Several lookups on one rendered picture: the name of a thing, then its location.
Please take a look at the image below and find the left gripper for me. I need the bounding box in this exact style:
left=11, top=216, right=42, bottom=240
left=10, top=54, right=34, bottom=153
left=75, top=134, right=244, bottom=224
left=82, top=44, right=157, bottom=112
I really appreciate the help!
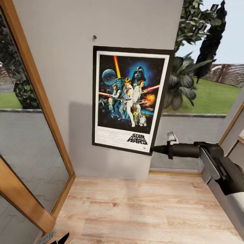
left=51, top=233, right=69, bottom=244

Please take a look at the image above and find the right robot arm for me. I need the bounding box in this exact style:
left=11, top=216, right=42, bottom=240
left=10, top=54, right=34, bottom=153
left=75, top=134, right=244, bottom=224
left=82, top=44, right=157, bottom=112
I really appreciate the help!
left=150, top=132, right=244, bottom=230

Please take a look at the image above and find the poster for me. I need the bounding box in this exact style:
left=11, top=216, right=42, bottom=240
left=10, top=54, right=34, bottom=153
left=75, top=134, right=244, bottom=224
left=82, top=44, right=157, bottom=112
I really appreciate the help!
left=92, top=46, right=176, bottom=156

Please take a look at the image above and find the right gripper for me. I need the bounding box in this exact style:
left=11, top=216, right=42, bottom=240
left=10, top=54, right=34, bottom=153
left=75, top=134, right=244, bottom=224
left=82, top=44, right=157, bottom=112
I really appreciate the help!
left=150, top=141, right=188, bottom=160

